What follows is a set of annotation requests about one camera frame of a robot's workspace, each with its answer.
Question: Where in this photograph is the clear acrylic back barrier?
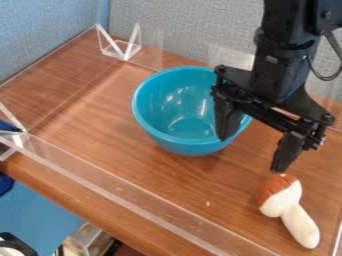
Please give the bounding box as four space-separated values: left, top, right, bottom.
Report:
130 31 342 132

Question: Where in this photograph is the clear acrylic barrier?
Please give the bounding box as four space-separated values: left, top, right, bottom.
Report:
130 31 342 132
0 103 278 256

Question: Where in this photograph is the blue plastic bowl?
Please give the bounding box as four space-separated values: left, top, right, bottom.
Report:
131 66 253 157

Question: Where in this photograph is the black white object below table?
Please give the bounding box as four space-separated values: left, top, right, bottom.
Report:
0 232 39 256

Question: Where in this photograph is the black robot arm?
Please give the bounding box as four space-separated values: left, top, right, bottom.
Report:
211 0 342 173

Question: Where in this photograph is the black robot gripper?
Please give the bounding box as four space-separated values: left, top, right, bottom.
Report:
211 47 334 173

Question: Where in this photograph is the dark blue cloth object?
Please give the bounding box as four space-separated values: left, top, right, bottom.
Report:
0 119 21 197

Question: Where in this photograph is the grey metal box below table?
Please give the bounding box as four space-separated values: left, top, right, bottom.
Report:
63 223 114 256

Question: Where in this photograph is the clear acrylic front barrier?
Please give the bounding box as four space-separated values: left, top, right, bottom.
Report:
0 103 278 256

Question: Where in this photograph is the clear acrylic corner bracket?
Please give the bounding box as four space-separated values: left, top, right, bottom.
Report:
95 23 142 61

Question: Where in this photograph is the plush brown white mushroom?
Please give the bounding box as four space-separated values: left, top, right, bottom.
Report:
257 174 321 249

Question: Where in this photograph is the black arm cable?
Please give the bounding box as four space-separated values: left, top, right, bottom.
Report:
306 31 342 82

